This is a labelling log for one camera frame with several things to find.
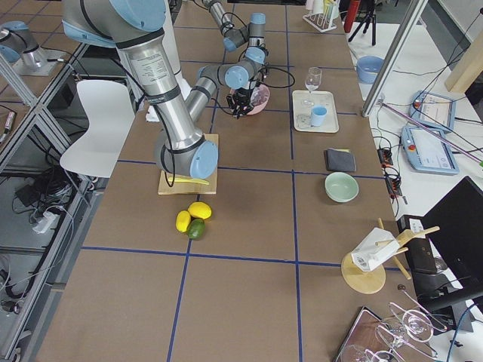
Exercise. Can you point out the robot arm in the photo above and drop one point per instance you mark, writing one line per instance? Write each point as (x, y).
(241, 26)
(137, 30)

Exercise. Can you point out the pink bowl of ice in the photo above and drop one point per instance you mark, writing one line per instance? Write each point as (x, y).
(260, 98)

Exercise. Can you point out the blue plastic cup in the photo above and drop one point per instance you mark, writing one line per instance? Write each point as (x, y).
(318, 115)

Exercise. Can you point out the clear wine glass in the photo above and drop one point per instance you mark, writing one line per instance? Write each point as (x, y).
(312, 83)

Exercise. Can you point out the cream bear tray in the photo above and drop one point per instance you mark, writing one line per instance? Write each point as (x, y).
(302, 113)

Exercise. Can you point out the yellow plastic knife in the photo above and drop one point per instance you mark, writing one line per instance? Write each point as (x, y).
(188, 180)

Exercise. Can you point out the wooden cutting board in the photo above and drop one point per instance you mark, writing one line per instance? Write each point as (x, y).
(211, 181)

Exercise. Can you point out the blue bowl with fork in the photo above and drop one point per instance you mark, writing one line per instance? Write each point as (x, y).
(367, 68)

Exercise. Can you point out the yellow lemon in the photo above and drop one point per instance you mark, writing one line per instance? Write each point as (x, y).
(183, 221)
(200, 210)

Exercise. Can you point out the red cylinder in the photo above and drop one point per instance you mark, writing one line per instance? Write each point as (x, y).
(351, 15)

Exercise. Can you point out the black tripod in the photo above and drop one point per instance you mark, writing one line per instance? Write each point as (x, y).
(370, 20)

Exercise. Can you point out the green bowl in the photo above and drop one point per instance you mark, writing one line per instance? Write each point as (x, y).
(341, 187)

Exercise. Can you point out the green lime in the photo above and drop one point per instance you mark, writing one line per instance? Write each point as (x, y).
(196, 229)

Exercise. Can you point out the white chair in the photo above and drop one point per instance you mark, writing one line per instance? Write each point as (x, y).
(110, 114)

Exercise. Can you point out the teach pendant tablet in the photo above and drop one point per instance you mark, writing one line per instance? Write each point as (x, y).
(427, 153)
(433, 110)

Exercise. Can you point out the wooden stand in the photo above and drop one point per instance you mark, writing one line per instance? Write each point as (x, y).
(363, 269)

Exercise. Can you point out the black monitor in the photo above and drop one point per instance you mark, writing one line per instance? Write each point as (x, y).
(458, 241)

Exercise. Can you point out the white wire cup rack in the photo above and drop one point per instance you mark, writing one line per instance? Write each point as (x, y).
(322, 14)

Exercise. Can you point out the aluminium frame post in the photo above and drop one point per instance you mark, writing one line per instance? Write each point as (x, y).
(412, 15)

